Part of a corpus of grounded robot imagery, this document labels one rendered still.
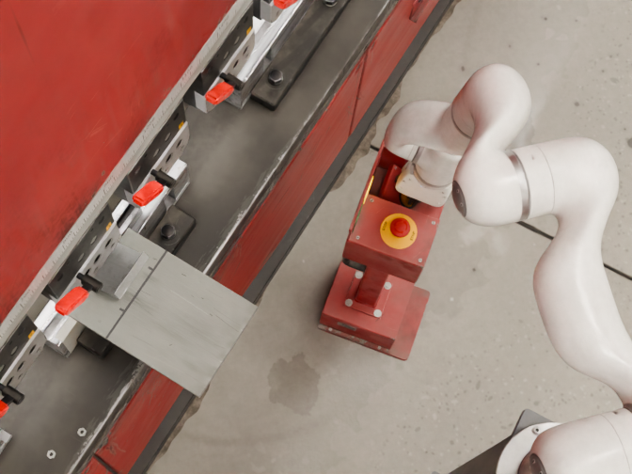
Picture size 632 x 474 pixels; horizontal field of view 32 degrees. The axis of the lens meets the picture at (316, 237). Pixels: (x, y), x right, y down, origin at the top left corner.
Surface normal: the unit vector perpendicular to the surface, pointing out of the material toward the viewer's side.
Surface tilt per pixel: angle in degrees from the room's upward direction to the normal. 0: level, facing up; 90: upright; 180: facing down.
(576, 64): 0
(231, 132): 0
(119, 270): 26
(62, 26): 90
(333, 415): 0
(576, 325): 32
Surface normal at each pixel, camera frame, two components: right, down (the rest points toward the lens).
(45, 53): 0.85, 0.51
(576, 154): 0.05, -0.45
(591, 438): -0.10, -0.74
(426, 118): -0.55, -0.40
